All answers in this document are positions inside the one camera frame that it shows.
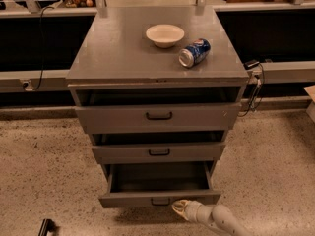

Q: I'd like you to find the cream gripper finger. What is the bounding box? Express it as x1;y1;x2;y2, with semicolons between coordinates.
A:
171;200;189;220

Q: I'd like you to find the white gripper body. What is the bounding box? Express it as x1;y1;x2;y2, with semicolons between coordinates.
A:
184;201;208;223

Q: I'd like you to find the grey bottom drawer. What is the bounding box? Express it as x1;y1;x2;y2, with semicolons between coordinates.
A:
99;161;221;208

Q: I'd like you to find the grey drawer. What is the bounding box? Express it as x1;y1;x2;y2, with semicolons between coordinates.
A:
93;132;225;164
75;93;240;134
99;161;221;208

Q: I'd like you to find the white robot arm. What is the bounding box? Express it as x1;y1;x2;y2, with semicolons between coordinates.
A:
172;200;253;236

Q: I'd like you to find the grey middle drawer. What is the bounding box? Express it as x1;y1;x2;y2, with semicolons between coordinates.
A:
93;132;225;164

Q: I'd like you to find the grey top drawer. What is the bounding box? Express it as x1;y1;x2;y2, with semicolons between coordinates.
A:
75;93;240;134

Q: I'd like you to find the grey drawer cabinet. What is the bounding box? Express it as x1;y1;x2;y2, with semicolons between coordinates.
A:
65;5;250;179

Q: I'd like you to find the black object on floor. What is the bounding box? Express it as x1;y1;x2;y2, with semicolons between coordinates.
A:
37;218;58;236

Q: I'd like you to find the blue soda can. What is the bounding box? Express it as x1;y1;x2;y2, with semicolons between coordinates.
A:
179;38;211;68

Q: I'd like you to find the white ceramic bowl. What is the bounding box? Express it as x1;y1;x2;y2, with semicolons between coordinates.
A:
146;25;185;48

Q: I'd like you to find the black power adapter with cables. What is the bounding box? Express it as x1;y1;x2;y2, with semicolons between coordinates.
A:
239;60;265;117

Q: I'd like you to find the black cable left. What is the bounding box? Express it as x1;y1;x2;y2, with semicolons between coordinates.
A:
32;5;56;91

